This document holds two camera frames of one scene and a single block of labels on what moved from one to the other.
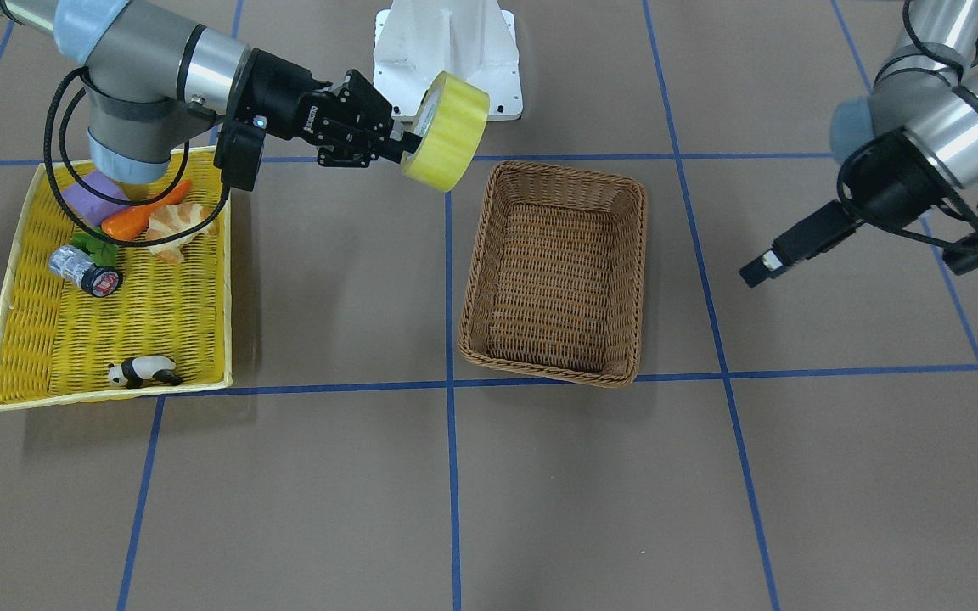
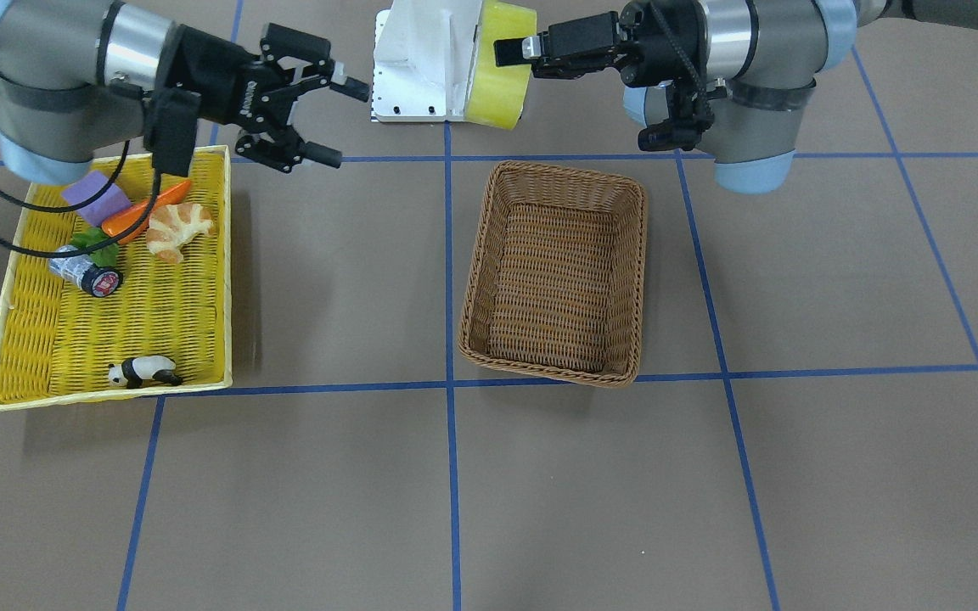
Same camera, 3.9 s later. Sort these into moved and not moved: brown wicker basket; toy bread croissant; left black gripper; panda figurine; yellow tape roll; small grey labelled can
Moved: yellow tape roll; left black gripper
Not moved: toy bread croissant; panda figurine; small grey labelled can; brown wicker basket
